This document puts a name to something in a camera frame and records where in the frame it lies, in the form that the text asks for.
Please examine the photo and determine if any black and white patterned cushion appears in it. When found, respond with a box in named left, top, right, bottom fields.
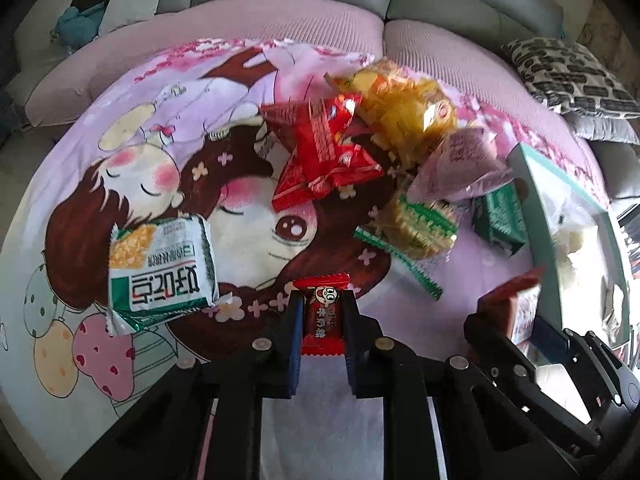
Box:
left=501, top=37, right=640, bottom=120

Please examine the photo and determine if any red snack packet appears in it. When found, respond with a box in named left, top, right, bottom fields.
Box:
left=261, top=94, right=364, bottom=161
left=271, top=132, right=387, bottom=212

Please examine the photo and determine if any white snack packet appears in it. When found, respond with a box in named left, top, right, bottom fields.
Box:
left=550, top=210, right=601, bottom=271

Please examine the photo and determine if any pink swiss roll packet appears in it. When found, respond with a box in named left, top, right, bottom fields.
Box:
left=406, top=127, right=516, bottom=206

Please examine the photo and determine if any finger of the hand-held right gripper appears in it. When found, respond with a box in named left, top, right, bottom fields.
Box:
left=464, top=306, right=602, bottom=455
left=531, top=321, right=582, bottom=362

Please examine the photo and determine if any pink sofa cover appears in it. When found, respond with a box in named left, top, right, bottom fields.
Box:
left=22, top=0, right=601, bottom=171

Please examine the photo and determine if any teal cloth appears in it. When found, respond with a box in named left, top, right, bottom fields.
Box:
left=54, top=6, right=103, bottom=45

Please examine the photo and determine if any red and white biscuit packet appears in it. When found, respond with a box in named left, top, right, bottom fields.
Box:
left=477, top=266, right=545, bottom=347

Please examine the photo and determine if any small red candy packet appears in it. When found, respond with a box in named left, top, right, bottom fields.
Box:
left=292, top=272, right=352, bottom=357

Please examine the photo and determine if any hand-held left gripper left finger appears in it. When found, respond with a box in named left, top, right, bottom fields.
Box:
left=65, top=291, right=307, bottom=480

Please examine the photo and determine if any printed pink blanket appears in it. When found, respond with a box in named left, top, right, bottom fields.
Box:
left=0, top=37, right=613, bottom=406

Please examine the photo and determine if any teal cardboard box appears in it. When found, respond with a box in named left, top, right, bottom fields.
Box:
left=506, top=142, right=635, bottom=350

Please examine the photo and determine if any white and green cracker packet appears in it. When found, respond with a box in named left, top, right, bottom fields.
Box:
left=106, top=214, right=237, bottom=337

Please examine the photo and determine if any dark green snack packet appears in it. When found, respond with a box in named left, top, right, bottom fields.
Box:
left=470, top=182, right=529, bottom=257

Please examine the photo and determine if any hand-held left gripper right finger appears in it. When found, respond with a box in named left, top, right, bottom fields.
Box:
left=344, top=293, right=566, bottom=480

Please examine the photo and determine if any green and yellow snack packet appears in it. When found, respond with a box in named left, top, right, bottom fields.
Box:
left=353, top=191, right=462, bottom=302

